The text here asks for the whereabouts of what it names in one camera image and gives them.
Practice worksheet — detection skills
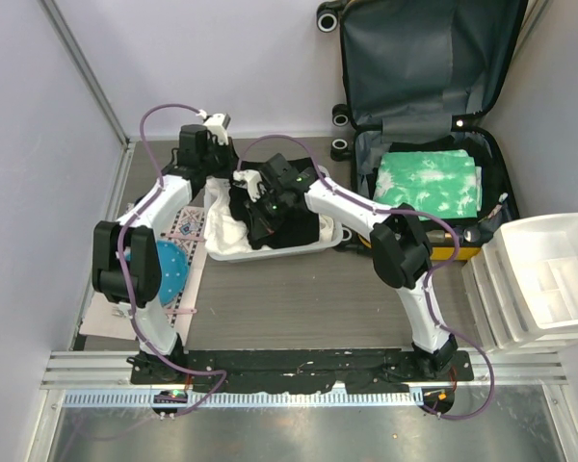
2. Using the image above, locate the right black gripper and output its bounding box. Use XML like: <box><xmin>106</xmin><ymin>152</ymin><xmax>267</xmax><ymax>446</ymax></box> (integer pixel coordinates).
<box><xmin>244</xmin><ymin>189</ymin><xmax>289</xmax><ymax>242</ymax></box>

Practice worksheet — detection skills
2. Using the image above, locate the black garment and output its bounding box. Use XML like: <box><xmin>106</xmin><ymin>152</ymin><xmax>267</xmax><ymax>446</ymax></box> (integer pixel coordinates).
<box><xmin>357</xmin><ymin>136</ymin><xmax>493</xmax><ymax>168</ymax></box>
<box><xmin>229</xmin><ymin>153</ymin><xmax>320</xmax><ymax>250</ymax></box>

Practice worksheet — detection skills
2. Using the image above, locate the white perforated plastic basket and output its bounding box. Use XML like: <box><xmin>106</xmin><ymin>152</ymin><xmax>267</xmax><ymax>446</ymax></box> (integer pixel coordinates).
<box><xmin>202</xmin><ymin>166</ymin><xmax>346</xmax><ymax>265</ymax></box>

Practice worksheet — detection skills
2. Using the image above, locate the green white tie-dye shirt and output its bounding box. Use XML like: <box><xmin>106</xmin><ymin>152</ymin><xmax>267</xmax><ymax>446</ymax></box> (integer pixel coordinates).
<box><xmin>373</xmin><ymin>149</ymin><xmax>482</xmax><ymax>219</ymax></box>

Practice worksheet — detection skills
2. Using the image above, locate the yellow cartoon hard-shell suitcase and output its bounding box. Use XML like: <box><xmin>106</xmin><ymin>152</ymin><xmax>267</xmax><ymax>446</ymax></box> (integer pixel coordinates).
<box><xmin>316</xmin><ymin>1</ymin><xmax>527</xmax><ymax>261</ymax></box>

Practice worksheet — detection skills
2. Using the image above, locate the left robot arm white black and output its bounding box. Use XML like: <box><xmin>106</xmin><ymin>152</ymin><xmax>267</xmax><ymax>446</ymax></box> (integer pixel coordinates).
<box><xmin>92</xmin><ymin>115</ymin><xmax>235</xmax><ymax>384</ymax></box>

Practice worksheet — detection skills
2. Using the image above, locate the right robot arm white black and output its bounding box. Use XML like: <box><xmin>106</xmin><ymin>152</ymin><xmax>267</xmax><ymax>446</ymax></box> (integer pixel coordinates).
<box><xmin>233</xmin><ymin>154</ymin><xmax>458</xmax><ymax>380</ymax></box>

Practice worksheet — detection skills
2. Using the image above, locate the pink chopstick near cup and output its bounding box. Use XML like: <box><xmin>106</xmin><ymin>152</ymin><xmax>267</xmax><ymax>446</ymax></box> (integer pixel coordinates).
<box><xmin>168</xmin><ymin>234</ymin><xmax>205</xmax><ymax>242</ymax></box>

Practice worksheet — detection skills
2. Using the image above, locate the blue dotted plate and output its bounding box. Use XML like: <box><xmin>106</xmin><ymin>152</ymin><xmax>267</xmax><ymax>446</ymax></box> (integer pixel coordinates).
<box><xmin>156</xmin><ymin>241</ymin><xmax>190</xmax><ymax>306</ymax></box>

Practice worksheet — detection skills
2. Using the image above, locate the pink chopstick near edge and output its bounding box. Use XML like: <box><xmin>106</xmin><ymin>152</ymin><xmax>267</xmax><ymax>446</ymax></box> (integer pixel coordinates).
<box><xmin>166</xmin><ymin>308</ymin><xmax>197</xmax><ymax>316</ymax></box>

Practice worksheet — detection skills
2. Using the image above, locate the black cylindrical bottle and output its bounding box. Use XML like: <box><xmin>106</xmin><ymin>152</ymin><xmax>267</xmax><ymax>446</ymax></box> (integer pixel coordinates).
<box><xmin>427</xmin><ymin>230</ymin><xmax>455</xmax><ymax>247</ymax></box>

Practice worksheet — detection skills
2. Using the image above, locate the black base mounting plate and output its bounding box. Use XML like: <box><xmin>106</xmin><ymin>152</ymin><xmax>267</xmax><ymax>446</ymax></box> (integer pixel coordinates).
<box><xmin>127</xmin><ymin>348</ymin><xmax>474</xmax><ymax>395</ymax></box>

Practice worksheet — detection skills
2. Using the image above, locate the patterned white placemat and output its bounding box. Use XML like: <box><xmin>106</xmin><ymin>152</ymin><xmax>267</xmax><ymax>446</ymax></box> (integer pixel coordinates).
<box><xmin>79</xmin><ymin>206</ymin><xmax>207</xmax><ymax>340</ymax></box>

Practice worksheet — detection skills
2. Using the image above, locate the floral patterned small pouch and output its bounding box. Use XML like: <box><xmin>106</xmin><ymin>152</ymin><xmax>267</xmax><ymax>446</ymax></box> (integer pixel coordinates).
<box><xmin>481</xmin><ymin>192</ymin><xmax>509</xmax><ymax>222</ymax></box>

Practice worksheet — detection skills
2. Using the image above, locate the white compartment organizer tray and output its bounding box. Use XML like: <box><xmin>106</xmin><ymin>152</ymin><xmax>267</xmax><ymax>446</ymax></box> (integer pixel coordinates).
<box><xmin>461</xmin><ymin>213</ymin><xmax>578</xmax><ymax>354</ymax></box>

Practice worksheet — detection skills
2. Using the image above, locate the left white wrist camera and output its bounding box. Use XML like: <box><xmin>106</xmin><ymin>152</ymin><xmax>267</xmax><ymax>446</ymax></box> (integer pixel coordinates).
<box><xmin>197</xmin><ymin>110</ymin><xmax>231</xmax><ymax>145</ymax></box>

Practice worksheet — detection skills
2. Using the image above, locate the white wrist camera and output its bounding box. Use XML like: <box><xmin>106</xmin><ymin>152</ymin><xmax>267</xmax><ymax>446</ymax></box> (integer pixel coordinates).
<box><xmin>232</xmin><ymin>169</ymin><xmax>262</xmax><ymax>202</ymax></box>
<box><xmin>197</xmin><ymin>110</ymin><xmax>231</xmax><ymax>145</ymax></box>

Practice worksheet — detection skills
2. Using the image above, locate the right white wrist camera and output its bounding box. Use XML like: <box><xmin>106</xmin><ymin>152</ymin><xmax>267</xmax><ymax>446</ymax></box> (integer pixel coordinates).
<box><xmin>232</xmin><ymin>169</ymin><xmax>262</xmax><ymax>202</ymax></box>

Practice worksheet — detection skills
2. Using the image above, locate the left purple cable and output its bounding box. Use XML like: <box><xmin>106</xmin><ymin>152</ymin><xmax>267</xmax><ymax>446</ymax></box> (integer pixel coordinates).
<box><xmin>118</xmin><ymin>103</ymin><xmax>230</xmax><ymax>418</ymax></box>

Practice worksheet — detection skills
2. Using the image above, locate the aluminium rail frame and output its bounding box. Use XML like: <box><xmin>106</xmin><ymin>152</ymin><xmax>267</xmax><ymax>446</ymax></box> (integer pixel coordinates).
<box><xmin>41</xmin><ymin>349</ymin><xmax>566</xmax><ymax>415</ymax></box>

